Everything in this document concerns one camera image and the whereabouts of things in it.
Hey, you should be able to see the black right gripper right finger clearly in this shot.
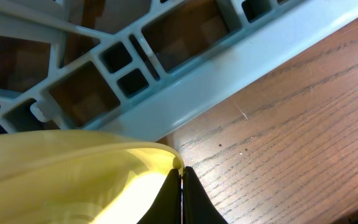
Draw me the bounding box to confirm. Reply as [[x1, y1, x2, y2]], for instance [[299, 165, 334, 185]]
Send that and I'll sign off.
[[183, 166, 227, 224]]

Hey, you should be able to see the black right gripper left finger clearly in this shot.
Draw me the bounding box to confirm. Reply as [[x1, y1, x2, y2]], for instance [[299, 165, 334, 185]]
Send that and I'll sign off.
[[137, 169, 181, 224]]

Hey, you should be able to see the yellow plate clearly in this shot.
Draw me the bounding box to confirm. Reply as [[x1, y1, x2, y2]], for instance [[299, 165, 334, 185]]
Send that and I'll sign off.
[[0, 130, 184, 223]]

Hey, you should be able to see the grey dishwasher rack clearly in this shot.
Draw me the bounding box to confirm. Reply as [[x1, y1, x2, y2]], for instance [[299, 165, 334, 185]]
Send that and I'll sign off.
[[0, 0, 358, 141]]

